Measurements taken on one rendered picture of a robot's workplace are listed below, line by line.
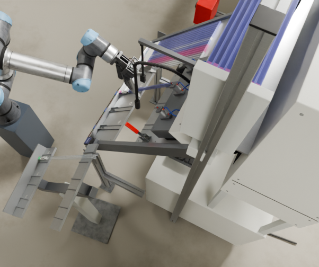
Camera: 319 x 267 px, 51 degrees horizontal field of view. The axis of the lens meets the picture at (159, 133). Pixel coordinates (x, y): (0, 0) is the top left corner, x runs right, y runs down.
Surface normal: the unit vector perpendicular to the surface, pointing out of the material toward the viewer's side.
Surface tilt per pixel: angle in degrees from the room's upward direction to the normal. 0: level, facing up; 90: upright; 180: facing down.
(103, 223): 0
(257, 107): 90
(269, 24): 0
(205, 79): 90
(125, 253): 0
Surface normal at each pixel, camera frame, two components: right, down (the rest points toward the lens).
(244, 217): 0.03, -0.38
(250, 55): -0.45, 0.82
